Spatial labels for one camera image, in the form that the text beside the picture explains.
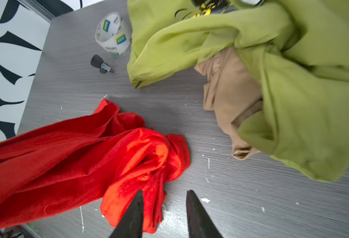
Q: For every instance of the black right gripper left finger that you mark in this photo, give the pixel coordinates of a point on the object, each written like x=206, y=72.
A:
x=131, y=224

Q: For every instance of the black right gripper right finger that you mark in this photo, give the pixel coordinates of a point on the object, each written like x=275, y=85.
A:
x=199, y=222

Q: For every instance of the red cloth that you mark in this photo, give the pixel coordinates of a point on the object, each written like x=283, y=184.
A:
x=108, y=155

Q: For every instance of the beige cloth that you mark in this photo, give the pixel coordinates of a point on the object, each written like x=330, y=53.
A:
x=232, y=94

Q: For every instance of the small black grey object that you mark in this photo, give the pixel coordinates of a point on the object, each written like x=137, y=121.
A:
x=98, y=62

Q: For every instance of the clear tape roll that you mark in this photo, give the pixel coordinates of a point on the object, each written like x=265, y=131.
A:
x=113, y=34

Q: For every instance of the green printed t-shirt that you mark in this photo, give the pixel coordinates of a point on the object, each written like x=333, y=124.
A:
x=298, y=52

